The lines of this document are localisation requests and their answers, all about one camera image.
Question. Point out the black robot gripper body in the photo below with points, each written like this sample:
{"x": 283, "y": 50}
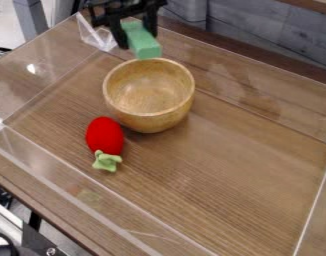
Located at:
{"x": 106, "y": 9}

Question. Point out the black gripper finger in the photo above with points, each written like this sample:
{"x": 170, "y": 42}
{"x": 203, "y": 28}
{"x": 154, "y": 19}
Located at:
{"x": 150, "y": 21}
{"x": 118, "y": 32}

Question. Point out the green rectangular block stick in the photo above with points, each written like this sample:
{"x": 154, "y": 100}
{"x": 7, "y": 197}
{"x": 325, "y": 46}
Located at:
{"x": 142, "y": 42}

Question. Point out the light brown wooden bowl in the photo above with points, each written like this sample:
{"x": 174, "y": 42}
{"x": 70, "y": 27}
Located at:
{"x": 148, "y": 94}

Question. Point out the grey cabinet leg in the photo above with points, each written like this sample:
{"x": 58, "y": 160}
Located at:
{"x": 31, "y": 17}

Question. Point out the red plush strawberry toy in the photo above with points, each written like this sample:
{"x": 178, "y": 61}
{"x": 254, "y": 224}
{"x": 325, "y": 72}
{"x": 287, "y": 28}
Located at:
{"x": 104, "y": 140}

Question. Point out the clear acrylic enclosure wall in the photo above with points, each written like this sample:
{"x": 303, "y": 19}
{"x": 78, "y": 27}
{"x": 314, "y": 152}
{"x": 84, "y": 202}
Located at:
{"x": 227, "y": 185}

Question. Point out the black table clamp mount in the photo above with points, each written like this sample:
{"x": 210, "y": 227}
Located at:
{"x": 36, "y": 245}

